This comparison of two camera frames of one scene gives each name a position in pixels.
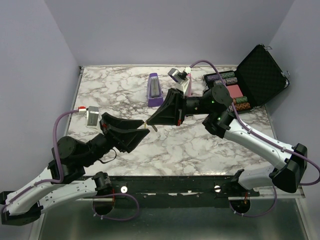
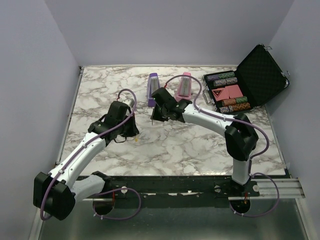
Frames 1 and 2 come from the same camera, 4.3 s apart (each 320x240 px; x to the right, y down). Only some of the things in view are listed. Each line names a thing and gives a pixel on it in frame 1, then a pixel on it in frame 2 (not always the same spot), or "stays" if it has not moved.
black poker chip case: [258, 79] stays
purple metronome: [154, 91] stays
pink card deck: [234, 91] stays
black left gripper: [127, 140] → [134, 130]
